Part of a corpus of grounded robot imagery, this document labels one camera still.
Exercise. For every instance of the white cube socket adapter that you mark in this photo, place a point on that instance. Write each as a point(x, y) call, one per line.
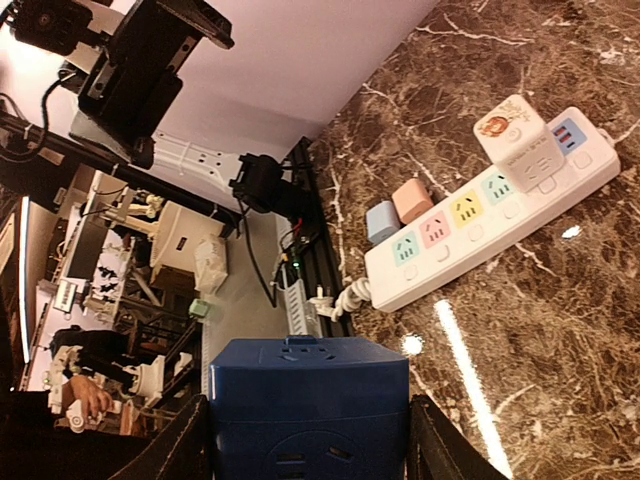
point(519, 143)

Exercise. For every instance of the white multicolour power strip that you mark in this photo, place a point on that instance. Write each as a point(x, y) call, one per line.
point(486, 216)

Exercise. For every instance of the light blue cube charger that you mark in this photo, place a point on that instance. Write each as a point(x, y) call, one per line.
point(382, 221)

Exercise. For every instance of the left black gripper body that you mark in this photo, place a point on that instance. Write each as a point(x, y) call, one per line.
point(135, 78)

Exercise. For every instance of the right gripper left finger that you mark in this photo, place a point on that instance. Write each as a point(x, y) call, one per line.
point(180, 451)

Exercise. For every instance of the white slotted cable duct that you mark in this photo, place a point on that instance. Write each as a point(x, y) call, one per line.
point(301, 320)

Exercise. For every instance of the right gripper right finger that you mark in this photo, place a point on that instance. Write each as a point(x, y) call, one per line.
point(437, 450)

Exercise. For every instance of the left black frame post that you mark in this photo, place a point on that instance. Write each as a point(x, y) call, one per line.
point(47, 183)

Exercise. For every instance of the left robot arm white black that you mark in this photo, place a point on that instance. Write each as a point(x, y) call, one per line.
point(257, 181)

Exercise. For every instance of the pink cube charger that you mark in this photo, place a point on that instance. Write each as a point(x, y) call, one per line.
point(411, 200)

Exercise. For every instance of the blue cube socket adapter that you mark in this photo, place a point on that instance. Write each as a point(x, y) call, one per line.
point(309, 408)

